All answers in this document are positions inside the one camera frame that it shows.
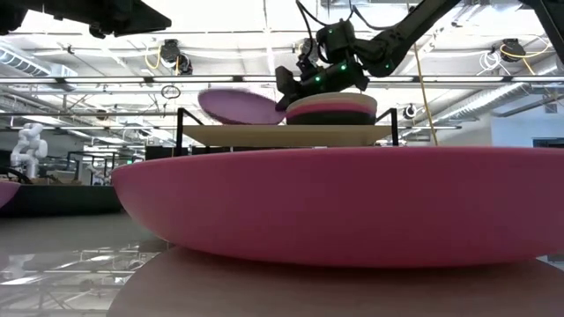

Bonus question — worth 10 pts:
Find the purple plate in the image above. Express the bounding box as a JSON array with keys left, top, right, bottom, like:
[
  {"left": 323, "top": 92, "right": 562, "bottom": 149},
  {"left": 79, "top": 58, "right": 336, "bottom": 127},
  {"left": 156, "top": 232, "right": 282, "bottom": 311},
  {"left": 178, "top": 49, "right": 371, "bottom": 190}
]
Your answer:
[{"left": 197, "top": 86, "right": 288, "bottom": 127}]

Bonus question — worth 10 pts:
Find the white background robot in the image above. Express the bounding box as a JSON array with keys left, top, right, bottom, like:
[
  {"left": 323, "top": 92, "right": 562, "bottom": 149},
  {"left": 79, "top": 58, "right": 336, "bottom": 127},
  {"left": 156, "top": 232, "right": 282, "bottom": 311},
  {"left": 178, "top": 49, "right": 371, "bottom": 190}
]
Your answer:
[{"left": 9, "top": 122, "right": 49, "bottom": 180}]

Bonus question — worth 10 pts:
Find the yellow hanging cable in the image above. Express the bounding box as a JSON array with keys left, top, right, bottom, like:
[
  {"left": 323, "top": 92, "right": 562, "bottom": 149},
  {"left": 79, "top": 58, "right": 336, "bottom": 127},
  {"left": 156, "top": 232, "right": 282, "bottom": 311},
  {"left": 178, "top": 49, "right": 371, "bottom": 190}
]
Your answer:
[{"left": 412, "top": 41, "right": 440, "bottom": 148}]

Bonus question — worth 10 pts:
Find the long ceiling light strip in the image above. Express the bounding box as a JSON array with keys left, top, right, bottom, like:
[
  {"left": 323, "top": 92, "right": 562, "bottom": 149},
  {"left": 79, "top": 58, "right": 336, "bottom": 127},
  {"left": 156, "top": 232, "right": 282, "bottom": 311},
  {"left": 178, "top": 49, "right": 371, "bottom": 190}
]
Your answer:
[{"left": 0, "top": 74, "right": 564, "bottom": 85}]

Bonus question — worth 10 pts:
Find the wooden shelf black metal frame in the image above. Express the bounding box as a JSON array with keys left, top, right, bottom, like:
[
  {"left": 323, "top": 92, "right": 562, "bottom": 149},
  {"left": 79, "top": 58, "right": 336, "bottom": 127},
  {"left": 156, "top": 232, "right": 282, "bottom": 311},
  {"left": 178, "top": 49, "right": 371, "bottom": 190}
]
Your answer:
[{"left": 174, "top": 107, "right": 401, "bottom": 158}]

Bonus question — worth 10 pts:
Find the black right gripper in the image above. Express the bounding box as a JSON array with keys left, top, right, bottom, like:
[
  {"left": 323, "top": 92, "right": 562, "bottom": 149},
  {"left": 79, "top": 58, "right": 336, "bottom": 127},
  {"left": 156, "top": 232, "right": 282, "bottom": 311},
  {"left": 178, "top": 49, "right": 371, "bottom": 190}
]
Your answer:
[{"left": 274, "top": 58, "right": 371, "bottom": 113}]

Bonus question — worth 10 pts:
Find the silver ventilation duct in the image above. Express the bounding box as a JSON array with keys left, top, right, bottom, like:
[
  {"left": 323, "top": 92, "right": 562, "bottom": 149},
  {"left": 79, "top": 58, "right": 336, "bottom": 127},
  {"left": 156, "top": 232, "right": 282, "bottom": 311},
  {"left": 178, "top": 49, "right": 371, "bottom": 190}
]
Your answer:
[{"left": 434, "top": 55, "right": 564, "bottom": 126}]

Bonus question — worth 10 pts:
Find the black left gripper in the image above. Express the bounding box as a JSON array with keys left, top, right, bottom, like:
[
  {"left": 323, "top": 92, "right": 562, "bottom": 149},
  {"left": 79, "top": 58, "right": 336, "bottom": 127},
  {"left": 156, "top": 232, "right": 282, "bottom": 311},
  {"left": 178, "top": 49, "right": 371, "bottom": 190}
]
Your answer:
[{"left": 17, "top": 0, "right": 174, "bottom": 40}]

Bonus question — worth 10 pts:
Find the pink plate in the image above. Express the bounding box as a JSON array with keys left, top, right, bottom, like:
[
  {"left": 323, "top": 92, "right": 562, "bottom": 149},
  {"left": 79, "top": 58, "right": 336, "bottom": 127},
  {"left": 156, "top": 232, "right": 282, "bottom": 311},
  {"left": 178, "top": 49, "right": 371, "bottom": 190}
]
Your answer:
[
  {"left": 0, "top": 180, "right": 22, "bottom": 210},
  {"left": 286, "top": 101, "right": 379, "bottom": 119}
]

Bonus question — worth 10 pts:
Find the beige plate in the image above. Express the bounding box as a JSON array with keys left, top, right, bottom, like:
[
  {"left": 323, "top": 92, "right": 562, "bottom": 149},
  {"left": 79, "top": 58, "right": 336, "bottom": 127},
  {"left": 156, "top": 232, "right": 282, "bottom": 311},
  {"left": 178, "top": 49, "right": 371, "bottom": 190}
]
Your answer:
[{"left": 286, "top": 91, "right": 379, "bottom": 112}]

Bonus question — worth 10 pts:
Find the large pink bowl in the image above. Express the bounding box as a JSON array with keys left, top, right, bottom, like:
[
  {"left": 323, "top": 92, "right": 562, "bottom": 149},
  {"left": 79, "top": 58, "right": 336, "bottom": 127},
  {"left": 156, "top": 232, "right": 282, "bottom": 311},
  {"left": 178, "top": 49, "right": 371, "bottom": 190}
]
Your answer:
[{"left": 111, "top": 146, "right": 564, "bottom": 270}]

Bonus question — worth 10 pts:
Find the black background table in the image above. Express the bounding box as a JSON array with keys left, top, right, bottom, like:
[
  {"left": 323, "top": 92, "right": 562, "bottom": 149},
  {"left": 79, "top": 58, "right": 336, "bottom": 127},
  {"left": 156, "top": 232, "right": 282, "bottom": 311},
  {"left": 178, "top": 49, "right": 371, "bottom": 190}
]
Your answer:
[{"left": 0, "top": 183, "right": 124, "bottom": 218}]

